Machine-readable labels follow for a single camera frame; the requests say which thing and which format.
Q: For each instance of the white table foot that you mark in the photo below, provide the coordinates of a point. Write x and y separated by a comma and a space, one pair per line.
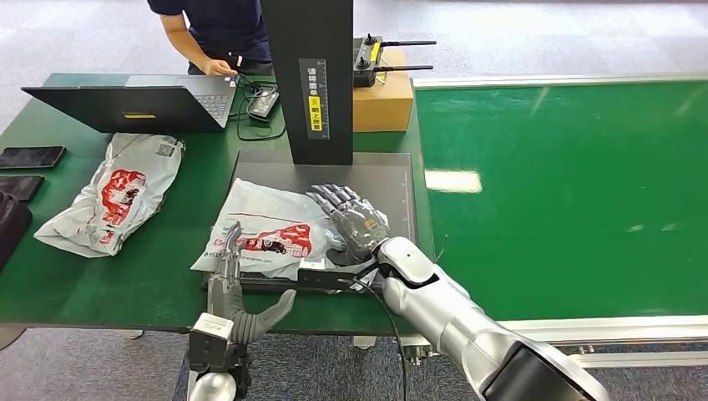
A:
134, 334
364, 342

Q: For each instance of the brown cardboard box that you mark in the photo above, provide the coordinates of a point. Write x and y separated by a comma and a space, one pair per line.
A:
384, 105

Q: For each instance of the green conveyor belt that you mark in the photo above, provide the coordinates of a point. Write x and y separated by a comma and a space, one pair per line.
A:
581, 166

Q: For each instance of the black bag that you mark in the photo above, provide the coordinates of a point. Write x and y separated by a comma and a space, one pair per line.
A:
11, 227

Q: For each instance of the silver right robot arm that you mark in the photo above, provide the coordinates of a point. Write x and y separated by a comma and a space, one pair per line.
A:
453, 315

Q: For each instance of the dark grey laptop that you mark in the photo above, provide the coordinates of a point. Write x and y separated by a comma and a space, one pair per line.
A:
133, 109

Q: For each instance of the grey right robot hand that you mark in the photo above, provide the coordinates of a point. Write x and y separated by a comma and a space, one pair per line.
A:
357, 227

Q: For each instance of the aluminium conveyor frame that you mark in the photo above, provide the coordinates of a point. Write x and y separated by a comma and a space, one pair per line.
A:
641, 327

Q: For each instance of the black inbound scanner machine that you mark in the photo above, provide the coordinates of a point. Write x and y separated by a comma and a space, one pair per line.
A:
318, 110

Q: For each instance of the white mailer bag red print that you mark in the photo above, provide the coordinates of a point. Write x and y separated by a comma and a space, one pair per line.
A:
119, 193
265, 221

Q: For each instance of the black power adapter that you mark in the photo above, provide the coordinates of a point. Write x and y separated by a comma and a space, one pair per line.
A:
264, 104

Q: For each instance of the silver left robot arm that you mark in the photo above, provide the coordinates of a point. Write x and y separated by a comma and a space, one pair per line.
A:
210, 389

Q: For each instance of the person's right forearm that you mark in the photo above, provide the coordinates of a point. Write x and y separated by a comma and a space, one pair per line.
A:
185, 43

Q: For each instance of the black smartphone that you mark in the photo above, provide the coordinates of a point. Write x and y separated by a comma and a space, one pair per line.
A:
30, 157

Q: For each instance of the black remote controller with antennas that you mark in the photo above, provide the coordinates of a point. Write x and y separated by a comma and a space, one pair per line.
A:
367, 61

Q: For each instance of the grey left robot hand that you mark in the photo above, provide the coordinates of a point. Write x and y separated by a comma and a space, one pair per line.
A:
225, 299

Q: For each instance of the black flat case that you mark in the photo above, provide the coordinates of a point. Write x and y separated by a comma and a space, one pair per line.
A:
19, 187

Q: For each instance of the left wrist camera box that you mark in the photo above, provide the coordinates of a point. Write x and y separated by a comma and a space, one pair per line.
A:
209, 343

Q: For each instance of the person's right hand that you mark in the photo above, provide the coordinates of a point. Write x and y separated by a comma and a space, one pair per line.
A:
217, 67

